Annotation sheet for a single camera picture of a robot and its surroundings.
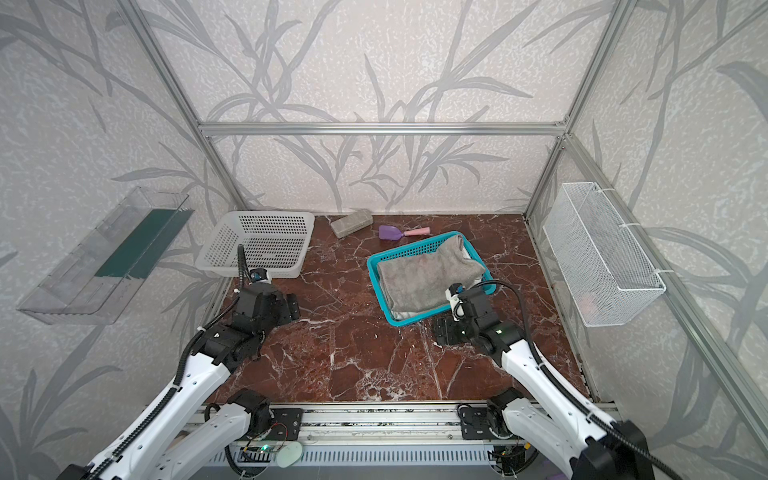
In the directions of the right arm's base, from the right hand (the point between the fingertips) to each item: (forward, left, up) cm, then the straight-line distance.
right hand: (445, 315), depth 83 cm
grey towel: (+13, +6, -4) cm, 15 cm away
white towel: (+3, +11, -6) cm, 13 cm away
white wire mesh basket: (-4, -30, +25) cm, 39 cm away
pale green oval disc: (-31, +38, -6) cm, 50 cm away
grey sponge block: (+42, +33, -8) cm, 54 cm away
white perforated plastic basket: (+35, +61, -9) cm, 71 cm away
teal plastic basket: (+25, +5, -2) cm, 26 cm away
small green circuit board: (-30, +46, -9) cm, 56 cm away
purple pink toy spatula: (+39, +16, -10) cm, 44 cm away
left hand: (+4, +43, +7) cm, 44 cm away
